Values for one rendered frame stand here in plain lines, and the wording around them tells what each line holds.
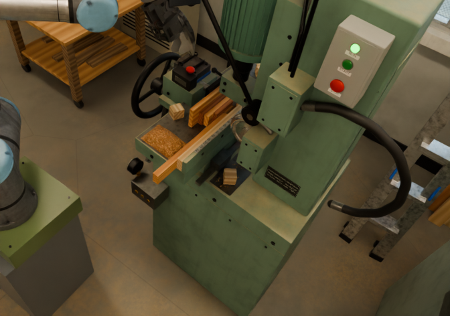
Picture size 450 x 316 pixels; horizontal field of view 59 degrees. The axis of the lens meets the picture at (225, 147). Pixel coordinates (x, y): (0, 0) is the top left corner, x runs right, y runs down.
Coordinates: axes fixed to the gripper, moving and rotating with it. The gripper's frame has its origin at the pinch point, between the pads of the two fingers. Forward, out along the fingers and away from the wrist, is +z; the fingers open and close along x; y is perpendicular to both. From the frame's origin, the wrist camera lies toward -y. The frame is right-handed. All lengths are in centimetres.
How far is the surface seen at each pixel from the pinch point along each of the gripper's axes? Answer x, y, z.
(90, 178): -95, 38, 74
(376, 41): 60, 0, -12
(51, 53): -163, -6, 34
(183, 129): -2.2, 15.7, 20.6
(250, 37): 22.9, -3.5, -5.1
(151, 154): -3.2, 29.2, 18.8
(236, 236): 15, 28, 57
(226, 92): 6.5, -0.3, 15.9
